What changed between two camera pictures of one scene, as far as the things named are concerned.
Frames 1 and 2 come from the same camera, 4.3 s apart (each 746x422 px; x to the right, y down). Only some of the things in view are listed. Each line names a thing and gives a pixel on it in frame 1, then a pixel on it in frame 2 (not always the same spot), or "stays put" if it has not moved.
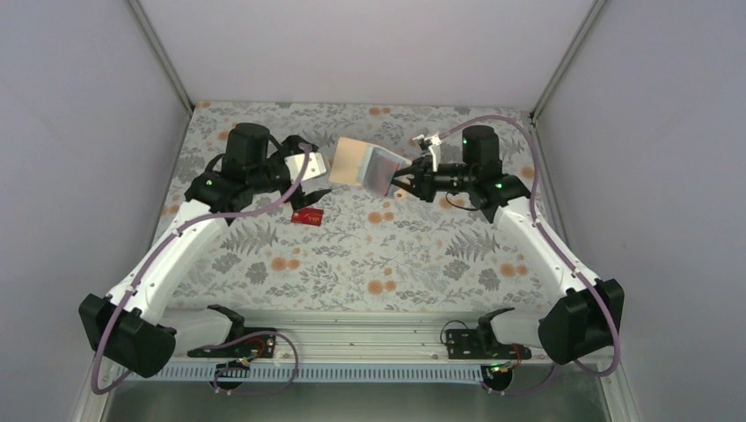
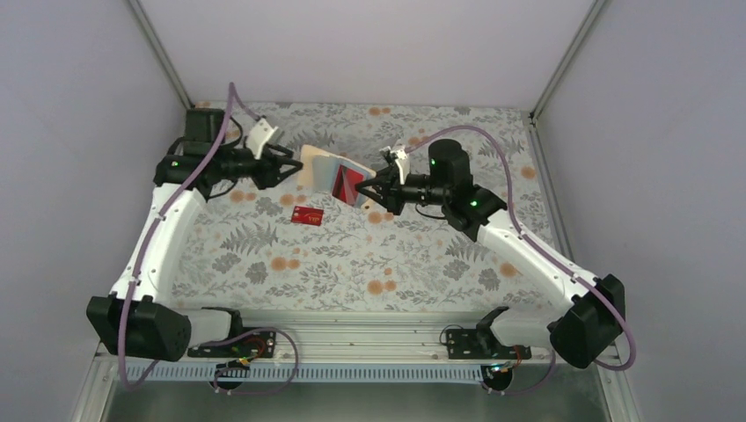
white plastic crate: [313, 374] stays put
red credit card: [307, 215] stays put
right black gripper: [423, 181] -> [391, 190]
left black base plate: [257, 345] stays put
